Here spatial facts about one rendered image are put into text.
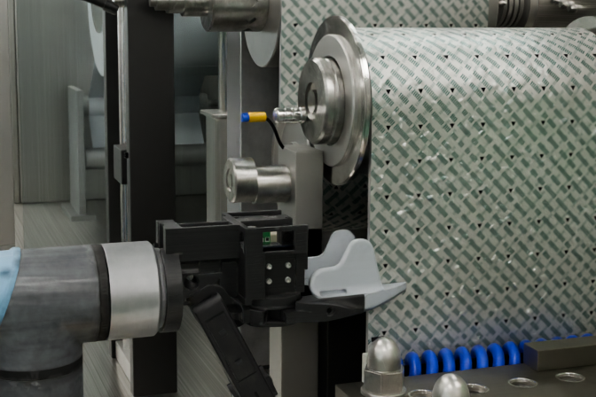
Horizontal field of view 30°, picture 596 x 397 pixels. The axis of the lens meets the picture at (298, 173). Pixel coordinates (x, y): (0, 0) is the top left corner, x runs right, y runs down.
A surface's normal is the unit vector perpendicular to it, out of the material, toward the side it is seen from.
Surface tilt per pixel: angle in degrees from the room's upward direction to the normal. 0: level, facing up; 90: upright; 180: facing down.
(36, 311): 90
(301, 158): 90
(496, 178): 90
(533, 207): 90
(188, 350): 0
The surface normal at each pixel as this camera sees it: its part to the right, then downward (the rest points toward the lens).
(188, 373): 0.00, -0.99
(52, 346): 0.59, 0.12
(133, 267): 0.23, -0.61
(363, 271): 0.36, 0.15
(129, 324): 0.29, 0.60
